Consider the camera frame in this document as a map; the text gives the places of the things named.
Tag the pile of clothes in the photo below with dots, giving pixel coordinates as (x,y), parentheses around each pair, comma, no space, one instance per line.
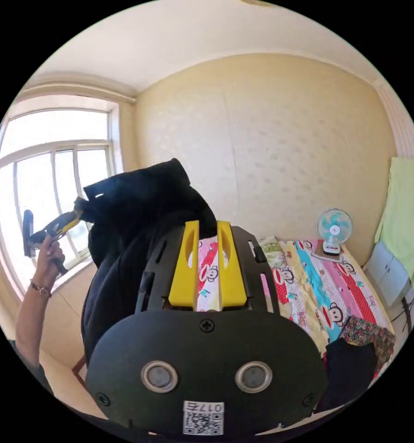
(355,360)

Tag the white cupboard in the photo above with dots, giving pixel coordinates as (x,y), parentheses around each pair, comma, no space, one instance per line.
(386,273)

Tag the small white table fan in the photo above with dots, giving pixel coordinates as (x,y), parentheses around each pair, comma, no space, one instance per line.
(334,228)

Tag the black long pants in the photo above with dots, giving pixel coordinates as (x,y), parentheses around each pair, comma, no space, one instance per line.
(138,221)

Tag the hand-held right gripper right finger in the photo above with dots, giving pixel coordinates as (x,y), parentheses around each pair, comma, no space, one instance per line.
(231,280)

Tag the person's left hand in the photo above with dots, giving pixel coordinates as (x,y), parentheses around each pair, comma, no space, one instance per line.
(48,266)

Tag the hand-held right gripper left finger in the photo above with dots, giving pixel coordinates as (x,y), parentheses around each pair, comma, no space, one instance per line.
(184,277)

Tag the window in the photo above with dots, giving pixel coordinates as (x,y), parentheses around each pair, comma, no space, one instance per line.
(51,193)

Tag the person's left forearm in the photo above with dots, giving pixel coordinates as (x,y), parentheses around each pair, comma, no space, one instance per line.
(30,318)

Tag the light green cloth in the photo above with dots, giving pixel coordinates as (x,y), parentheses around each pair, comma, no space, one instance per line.
(405,214)

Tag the bed with cartoon printed sheet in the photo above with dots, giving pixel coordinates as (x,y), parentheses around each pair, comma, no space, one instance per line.
(331,287)

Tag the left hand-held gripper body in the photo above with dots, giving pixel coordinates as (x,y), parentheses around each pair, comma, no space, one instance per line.
(49,231)

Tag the green patterned pillow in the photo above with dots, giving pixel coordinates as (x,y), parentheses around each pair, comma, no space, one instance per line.
(271,251)

